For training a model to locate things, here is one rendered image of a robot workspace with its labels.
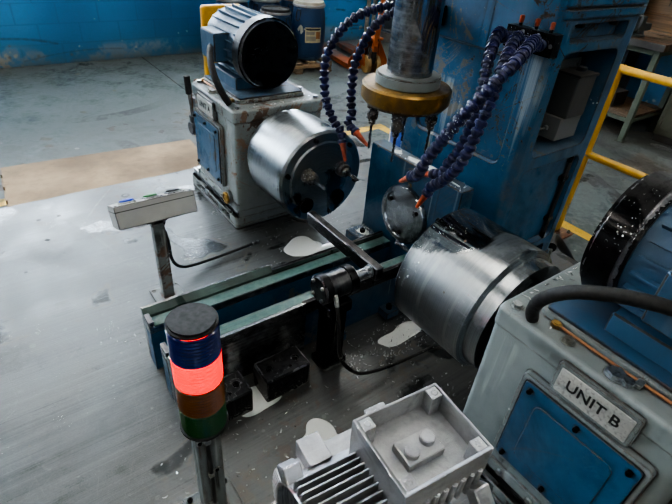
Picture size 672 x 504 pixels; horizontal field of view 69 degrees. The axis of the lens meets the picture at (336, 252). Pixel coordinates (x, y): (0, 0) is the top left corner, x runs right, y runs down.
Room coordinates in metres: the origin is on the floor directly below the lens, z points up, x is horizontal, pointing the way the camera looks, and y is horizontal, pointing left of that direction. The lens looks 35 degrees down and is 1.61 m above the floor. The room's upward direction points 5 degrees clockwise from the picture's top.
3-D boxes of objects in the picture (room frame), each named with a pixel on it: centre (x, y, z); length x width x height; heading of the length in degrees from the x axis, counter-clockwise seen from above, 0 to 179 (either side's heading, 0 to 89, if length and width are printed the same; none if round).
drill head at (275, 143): (1.25, 0.14, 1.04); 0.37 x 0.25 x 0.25; 39
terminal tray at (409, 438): (0.33, -0.11, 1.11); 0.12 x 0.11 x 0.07; 123
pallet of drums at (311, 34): (6.05, 0.97, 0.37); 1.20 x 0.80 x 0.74; 124
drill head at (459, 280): (0.71, -0.29, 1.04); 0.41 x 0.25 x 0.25; 39
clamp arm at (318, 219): (0.88, -0.01, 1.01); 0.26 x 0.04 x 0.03; 39
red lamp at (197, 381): (0.40, 0.16, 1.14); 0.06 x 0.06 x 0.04
